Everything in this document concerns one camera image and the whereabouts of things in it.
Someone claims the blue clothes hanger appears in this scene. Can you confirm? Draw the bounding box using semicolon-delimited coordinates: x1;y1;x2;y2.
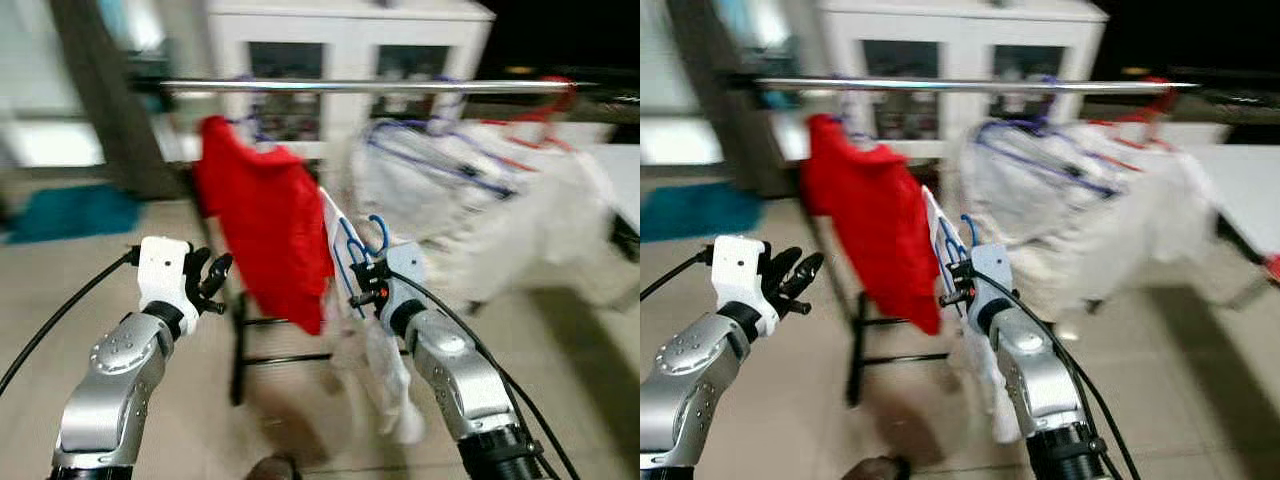
935;212;986;321
335;212;393;321

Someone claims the white t-shirt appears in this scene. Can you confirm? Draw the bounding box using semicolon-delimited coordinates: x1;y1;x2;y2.
920;185;1026;446
318;185;426;446

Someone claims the purple clothes hanger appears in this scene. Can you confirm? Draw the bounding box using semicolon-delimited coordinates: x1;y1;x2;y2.
225;75;281;151
975;75;1121;201
835;75;881;146
362;75;521;201

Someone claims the red clothes hanger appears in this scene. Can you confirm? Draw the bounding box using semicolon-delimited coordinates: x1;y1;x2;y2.
480;75;579;176
1090;75;1176;176

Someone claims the red t-shirt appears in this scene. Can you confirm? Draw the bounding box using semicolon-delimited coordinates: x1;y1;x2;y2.
193;115;336;336
800;113;946;336

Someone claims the teal floor mat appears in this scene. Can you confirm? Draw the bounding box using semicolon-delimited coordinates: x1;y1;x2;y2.
640;183;766;244
5;183;141;246

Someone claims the off-white hanging garment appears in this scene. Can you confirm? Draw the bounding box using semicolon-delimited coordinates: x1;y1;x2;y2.
345;118;626;311
955;118;1226;316

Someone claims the grey curtain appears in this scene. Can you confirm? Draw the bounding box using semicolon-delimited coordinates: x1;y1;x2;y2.
50;0;186;201
665;0;801;196

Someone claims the white framed glass door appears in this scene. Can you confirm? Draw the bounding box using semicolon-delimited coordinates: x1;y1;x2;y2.
640;0;691;166
0;0;71;171

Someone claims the white glass-door cabinet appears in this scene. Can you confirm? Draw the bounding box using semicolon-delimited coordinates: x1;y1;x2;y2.
815;0;1101;161
205;0;496;161

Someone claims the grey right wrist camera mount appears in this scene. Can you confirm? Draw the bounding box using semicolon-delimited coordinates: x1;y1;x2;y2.
378;240;429;321
968;243;1013;326

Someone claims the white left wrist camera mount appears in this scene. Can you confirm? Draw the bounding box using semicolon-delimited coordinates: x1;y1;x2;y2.
137;236;198;333
712;235;778;338

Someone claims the black clothes rack frame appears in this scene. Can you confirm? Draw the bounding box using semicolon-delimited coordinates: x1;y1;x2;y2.
125;65;336;406
730;65;951;406

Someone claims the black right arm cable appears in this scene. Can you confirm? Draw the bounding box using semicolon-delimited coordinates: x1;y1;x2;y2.
395;270;581;480
985;270;1141;480

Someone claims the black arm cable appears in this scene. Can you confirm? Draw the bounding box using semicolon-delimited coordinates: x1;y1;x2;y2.
0;248;141;396
985;270;1141;480
640;248;716;301
395;270;581;480

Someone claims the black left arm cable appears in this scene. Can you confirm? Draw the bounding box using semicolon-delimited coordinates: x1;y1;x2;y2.
0;248;141;396
640;248;716;301

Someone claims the silver clothes rack rail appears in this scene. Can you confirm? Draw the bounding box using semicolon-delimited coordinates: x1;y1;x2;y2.
755;78;1201;96
160;78;601;98

